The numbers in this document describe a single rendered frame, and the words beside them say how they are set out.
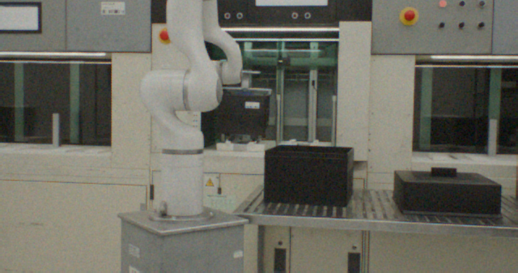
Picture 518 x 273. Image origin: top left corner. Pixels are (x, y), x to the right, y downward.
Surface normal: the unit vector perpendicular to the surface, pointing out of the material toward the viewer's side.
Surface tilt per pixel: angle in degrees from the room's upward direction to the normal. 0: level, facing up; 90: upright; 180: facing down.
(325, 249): 90
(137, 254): 90
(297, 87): 90
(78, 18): 90
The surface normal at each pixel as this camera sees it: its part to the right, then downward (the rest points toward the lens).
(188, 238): 0.60, 0.05
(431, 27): -0.14, 0.05
